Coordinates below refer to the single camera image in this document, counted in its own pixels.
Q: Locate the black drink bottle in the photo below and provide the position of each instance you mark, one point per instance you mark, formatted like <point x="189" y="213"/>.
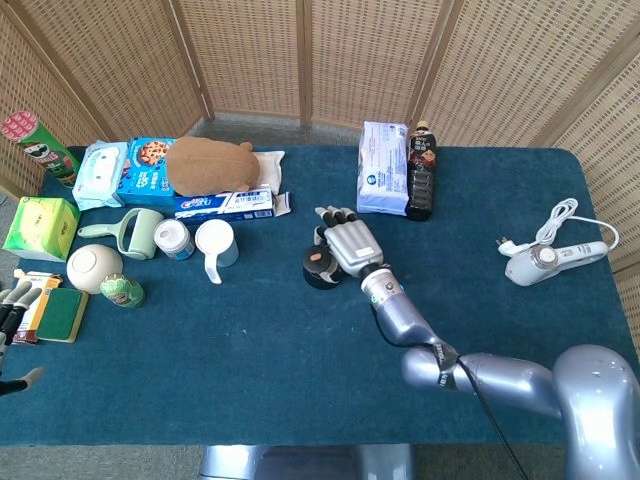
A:
<point x="422" y="175"/>

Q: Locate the blue white toothpaste box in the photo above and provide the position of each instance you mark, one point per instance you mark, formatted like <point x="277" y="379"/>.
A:
<point x="220" y="206"/>

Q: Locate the small white brown box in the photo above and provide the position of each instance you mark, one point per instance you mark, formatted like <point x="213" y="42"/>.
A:
<point x="42" y="282"/>

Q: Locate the brown plush toy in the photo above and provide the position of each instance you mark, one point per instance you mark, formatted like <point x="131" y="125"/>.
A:
<point x="210" y="165"/>

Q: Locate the blue table cloth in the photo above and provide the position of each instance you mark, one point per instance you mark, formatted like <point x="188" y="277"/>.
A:
<point x="250" y="350"/>

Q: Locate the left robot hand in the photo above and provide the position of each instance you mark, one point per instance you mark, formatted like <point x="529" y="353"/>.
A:
<point x="10" y="310"/>

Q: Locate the light blue wet wipes pack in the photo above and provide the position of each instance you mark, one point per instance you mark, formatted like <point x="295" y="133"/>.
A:
<point x="100" y="175"/>

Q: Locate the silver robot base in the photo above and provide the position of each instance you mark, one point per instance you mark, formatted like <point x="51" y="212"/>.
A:
<point x="300" y="462"/>

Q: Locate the woven bamboo folding screen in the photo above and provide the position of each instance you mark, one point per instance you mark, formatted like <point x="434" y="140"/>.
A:
<point x="250" y="50"/>

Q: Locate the green tissue box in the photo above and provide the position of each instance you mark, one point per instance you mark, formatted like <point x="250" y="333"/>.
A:
<point x="40" y="227"/>

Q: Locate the blue cookie box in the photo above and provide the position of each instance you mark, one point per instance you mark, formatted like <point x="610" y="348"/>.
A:
<point x="142" y="175"/>

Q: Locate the green figurine bottle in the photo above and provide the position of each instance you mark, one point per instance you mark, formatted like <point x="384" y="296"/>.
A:
<point x="122" y="292"/>

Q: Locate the white paper pouch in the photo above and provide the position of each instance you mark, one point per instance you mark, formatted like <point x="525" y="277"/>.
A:
<point x="270" y="167"/>

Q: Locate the white blue tissue pack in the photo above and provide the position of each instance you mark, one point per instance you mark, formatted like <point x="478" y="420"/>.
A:
<point x="382" y="170"/>

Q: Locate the green yellow sponge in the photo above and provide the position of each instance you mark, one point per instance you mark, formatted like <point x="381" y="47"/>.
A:
<point x="60" y="315"/>

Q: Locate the green Pringles can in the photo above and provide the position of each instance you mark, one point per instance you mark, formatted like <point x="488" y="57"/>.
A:
<point x="45" y="150"/>

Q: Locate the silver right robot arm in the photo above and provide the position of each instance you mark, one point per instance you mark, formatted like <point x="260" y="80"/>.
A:
<point x="410" y="320"/>

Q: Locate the green lint roller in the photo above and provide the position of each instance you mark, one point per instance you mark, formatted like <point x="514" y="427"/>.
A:
<point x="142" y="240"/>

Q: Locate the white handheld steamer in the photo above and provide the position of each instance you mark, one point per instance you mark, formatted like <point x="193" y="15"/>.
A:
<point x="530" y="265"/>

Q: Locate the light blue measuring cup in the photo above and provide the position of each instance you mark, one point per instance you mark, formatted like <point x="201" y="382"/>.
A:
<point x="217" y="240"/>

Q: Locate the beige bowl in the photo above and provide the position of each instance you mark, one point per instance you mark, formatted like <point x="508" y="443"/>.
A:
<point x="92" y="267"/>

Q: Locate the small white lidded jar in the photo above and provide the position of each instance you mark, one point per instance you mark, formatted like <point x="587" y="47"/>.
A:
<point x="172" y="240"/>

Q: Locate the black lid with orange knob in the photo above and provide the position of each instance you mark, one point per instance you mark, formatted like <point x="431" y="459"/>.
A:
<point x="315" y="257"/>

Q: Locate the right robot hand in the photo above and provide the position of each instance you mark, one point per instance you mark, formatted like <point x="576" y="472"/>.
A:
<point x="355" y="245"/>

